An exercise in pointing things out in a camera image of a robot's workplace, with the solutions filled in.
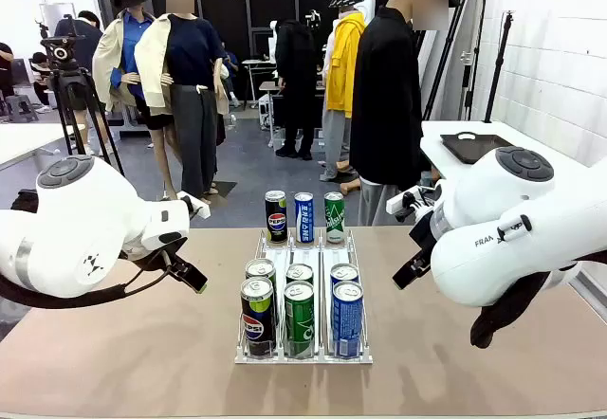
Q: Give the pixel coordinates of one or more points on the mannequin with navy top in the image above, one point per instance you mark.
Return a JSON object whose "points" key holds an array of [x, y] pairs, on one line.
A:
{"points": [[189, 78]]}

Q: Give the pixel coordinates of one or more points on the white side table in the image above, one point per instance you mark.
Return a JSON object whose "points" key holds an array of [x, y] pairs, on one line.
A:
{"points": [[28, 141]]}

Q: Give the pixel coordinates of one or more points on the black Pepsi display can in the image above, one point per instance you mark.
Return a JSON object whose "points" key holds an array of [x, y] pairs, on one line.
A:
{"points": [[276, 220]]}

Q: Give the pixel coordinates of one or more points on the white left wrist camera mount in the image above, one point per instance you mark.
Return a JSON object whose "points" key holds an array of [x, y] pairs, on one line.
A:
{"points": [[194, 206]]}

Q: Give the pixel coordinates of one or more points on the grey plastic stool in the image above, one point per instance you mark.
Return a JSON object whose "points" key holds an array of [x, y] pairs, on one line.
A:
{"points": [[21, 108]]}

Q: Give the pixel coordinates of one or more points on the bystander in black t-shirt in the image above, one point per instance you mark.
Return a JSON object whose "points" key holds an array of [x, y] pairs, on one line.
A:
{"points": [[5, 68]]}

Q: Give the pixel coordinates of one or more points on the mannequin with black hat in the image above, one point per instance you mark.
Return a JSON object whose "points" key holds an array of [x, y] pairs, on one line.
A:
{"points": [[128, 49]]}

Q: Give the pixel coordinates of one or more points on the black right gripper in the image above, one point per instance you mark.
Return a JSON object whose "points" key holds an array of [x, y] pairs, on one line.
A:
{"points": [[423, 239]]}

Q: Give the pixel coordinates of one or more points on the bystander in dark navy shirt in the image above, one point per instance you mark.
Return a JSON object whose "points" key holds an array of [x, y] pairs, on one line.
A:
{"points": [[80, 40]]}

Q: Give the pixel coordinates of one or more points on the mannequin with yellow hoodie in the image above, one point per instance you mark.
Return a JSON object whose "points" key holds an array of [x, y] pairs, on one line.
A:
{"points": [[343, 73]]}

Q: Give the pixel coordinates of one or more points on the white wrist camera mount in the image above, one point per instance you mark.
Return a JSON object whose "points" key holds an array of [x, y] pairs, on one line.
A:
{"points": [[194, 206], [405, 201]]}

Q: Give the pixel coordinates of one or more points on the white plastic can rack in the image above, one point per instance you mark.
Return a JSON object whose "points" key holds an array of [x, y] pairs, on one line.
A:
{"points": [[303, 359]]}

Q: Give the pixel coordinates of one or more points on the black backpack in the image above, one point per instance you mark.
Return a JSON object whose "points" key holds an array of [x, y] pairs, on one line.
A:
{"points": [[23, 201]]}

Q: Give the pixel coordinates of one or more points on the green cider can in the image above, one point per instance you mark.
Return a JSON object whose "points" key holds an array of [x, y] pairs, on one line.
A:
{"points": [[299, 324], [299, 273]]}

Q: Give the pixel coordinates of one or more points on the person's right hand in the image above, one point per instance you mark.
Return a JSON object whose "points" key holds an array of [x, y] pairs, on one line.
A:
{"points": [[434, 174]]}

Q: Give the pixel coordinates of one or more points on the blue Pocari display can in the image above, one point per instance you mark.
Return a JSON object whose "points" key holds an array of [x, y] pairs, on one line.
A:
{"points": [[304, 220]]}

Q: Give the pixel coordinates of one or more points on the bystander in black hoodie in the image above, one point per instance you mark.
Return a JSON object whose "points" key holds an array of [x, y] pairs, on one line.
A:
{"points": [[294, 82]]}

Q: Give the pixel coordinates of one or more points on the green Chilsung display can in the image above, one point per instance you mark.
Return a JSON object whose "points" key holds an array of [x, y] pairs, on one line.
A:
{"points": [[334, 220]]}

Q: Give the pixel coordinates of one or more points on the black serving tray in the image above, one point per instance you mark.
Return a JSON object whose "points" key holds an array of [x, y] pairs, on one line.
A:
{"points": [[474, 149]]}

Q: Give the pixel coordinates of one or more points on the large white table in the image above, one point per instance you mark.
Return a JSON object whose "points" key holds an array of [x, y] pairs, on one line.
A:
{"points": [[545, 149]]}

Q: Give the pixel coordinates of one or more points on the seated bystander with striped shirt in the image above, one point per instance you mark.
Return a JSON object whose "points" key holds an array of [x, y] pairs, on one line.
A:
{"points": [[40, 78]]}

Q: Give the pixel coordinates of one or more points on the thin black light stand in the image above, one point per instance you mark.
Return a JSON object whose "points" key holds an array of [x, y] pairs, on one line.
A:
{"points": [[498, 68]]}

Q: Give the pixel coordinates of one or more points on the tall black leaning stand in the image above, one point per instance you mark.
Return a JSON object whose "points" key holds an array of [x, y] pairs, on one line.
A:
{"points": [[450, 44]]}

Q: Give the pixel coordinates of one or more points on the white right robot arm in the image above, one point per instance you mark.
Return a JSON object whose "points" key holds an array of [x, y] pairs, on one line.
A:
{"points": [[517, 229]]}

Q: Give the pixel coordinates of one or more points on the black camera tripod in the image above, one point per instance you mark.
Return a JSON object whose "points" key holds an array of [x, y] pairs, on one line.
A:
{"points": [[76, 101]]}

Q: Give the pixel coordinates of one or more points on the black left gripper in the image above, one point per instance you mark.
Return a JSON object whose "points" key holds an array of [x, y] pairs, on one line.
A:
{"points": [[159, 258]]}

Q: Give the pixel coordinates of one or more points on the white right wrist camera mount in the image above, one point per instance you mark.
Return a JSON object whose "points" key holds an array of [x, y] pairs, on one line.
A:
{"points": [[405, 201]]}

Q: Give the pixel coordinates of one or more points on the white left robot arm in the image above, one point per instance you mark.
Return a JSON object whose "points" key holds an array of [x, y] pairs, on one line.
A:
{"points": [[71, 229]]}

